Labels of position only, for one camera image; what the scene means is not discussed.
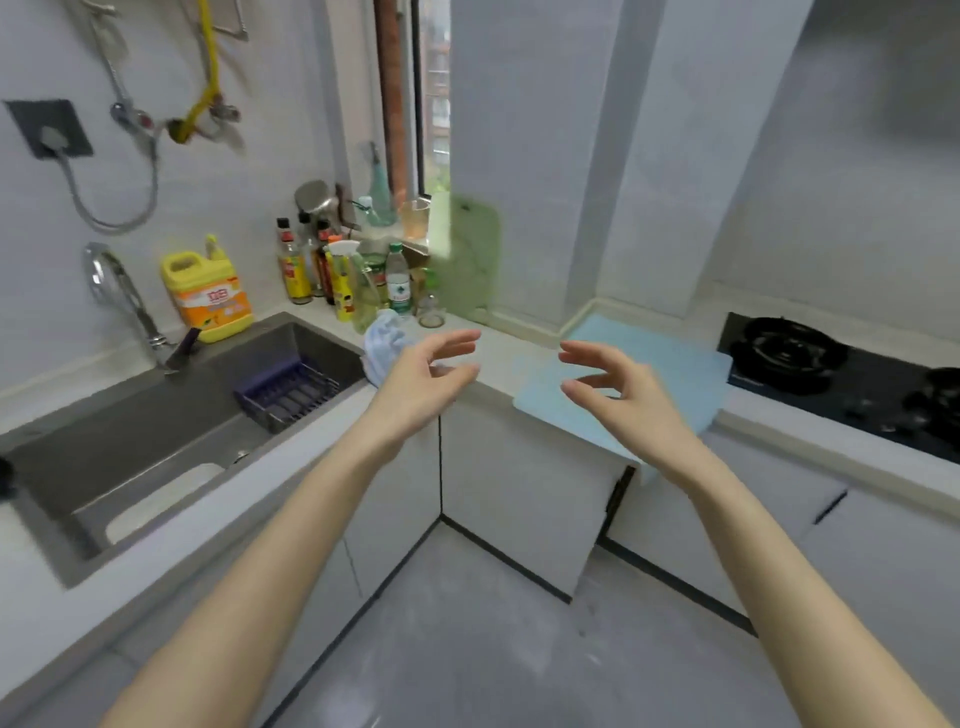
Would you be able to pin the person's right hand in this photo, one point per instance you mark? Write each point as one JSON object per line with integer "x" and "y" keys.
{"x": 652, "y": 420}

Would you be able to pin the person's left hand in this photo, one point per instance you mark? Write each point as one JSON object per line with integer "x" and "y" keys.
{"x": 412, "y": 397}

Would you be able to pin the cluster of condiment bottles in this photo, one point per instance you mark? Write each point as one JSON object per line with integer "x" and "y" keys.
{"x": 292, "y": 270}

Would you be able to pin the light blue mat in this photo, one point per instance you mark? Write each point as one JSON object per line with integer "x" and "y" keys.
{"x": 675, "y": 375}

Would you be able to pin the light blue cloth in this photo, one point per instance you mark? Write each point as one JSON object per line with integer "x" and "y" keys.
{"x": 382, "y": 345}

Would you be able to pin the blue sink drain basket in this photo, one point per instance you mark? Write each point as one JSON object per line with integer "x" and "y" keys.
{"x": 285, "y": 390}

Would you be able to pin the green cutting board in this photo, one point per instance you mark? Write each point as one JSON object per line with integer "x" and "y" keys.
{"x": 472, "y": 255}

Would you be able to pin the black glass gas stove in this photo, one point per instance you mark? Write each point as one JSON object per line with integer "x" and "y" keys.
{"x": 862, "y": 390}

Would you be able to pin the yellow detergent jug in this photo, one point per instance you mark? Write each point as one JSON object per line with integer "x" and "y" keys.
{"x": 210, "y": 300}

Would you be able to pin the window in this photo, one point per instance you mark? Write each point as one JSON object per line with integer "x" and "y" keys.
{"x": 435, "y": 97}

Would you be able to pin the dark grey sink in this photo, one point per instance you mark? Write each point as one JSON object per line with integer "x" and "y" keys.
{"x": 112, "y": 435}

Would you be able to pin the chrome faucet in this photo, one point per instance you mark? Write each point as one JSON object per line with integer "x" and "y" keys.
{"x": 120, "y": 292}

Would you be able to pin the metal pipe valve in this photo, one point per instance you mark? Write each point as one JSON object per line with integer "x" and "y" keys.
{"x": 124, "y": 112}

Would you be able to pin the dark wall socket with plug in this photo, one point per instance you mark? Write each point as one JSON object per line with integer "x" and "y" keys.
{"x": 37, "y": 120}

